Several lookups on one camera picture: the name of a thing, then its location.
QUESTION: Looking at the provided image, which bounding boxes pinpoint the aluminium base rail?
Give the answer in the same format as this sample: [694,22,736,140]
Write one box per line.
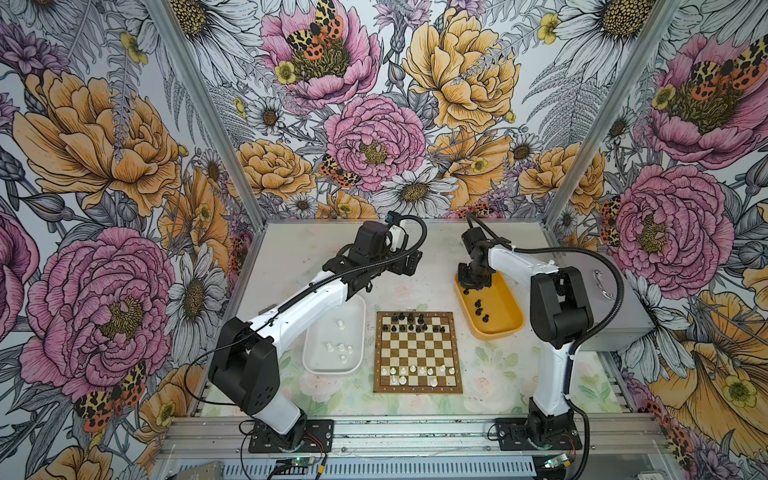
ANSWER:
[158,413,669,460]

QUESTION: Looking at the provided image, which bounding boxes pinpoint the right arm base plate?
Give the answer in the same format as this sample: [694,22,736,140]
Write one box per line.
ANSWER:
[489,416,582,451]

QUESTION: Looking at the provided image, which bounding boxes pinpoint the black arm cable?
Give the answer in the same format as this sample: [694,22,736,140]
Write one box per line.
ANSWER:
[464,212,626,480]
[182,214,430,409]

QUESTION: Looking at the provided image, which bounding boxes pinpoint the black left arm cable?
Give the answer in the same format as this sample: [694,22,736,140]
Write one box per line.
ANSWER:
[182,214,430,409]

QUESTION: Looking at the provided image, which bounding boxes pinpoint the aluminium corner post right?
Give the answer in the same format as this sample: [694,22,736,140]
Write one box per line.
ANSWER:
[542,0,681,229]

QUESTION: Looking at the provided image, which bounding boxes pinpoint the wooden chess board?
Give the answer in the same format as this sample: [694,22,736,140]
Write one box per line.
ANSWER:
[373,311,463,395]

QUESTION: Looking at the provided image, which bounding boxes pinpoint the white plastic tray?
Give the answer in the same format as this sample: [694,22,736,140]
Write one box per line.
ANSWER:
[302,295,367,376]

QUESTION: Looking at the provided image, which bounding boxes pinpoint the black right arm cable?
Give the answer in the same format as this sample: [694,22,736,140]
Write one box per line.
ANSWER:
[464,212,626,480]

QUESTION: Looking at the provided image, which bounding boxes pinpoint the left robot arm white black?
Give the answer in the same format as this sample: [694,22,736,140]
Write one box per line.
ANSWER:
[208,211,427,448]

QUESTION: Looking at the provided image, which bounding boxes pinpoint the grey metal box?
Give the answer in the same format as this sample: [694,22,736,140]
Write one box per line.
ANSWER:
[554,252,653,352]

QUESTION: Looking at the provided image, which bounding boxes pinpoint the aluminium corner post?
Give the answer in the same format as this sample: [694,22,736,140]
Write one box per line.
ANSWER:
[147,1,266,233]
[542,0,681,229]

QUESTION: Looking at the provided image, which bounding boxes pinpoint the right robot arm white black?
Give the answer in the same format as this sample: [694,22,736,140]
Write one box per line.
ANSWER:
[458,226,594,447]

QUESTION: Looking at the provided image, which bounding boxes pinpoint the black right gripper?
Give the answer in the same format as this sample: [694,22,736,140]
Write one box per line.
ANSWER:
[456,260,493,291]

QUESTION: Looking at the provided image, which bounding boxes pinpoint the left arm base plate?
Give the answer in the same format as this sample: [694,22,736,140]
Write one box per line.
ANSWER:
[247,419,335,454]

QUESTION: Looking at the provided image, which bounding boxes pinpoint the yellow plastic tray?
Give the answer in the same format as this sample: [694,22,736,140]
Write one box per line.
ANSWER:
[455,272,526,341]

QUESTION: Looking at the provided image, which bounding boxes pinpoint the aluminium corner post left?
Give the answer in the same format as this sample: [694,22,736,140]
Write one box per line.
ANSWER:
[147,1,266,233]

